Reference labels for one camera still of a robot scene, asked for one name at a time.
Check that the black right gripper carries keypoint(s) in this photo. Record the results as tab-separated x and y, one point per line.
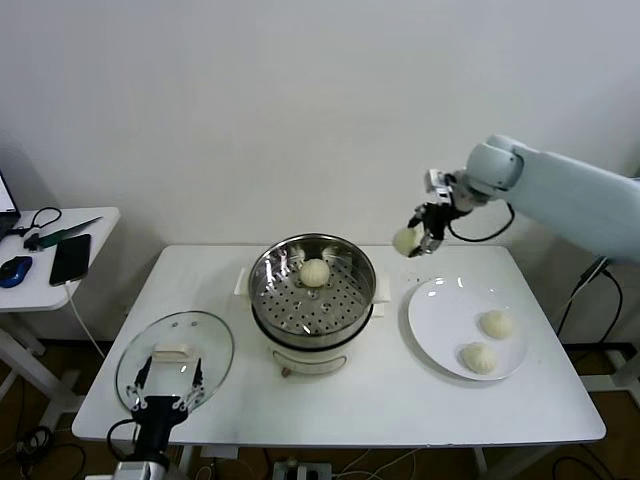
437	220

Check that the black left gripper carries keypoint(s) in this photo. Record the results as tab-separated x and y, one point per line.
160	420

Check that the white steamed baozi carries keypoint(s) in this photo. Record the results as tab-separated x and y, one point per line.
479	359
496	324
406	242
314	273

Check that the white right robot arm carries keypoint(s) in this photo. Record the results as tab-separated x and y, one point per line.
550	190

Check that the stainless steel steamer basket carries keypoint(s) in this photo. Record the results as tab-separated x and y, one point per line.
280	295

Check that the white round plate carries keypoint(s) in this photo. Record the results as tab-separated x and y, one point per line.
440	310

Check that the grey floor power strip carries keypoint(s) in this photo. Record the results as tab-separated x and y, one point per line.
300	472

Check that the black smartphone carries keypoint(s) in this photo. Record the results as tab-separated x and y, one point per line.
70	259

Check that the white side table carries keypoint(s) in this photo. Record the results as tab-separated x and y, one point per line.
100	220

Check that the green circuit board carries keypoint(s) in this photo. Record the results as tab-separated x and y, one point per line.
65	232

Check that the blue computer mouse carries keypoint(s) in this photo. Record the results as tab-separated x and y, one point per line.
15	270

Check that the black laptop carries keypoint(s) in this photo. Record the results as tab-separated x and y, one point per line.
5	222

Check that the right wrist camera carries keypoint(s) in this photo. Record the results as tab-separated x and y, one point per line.
440	192

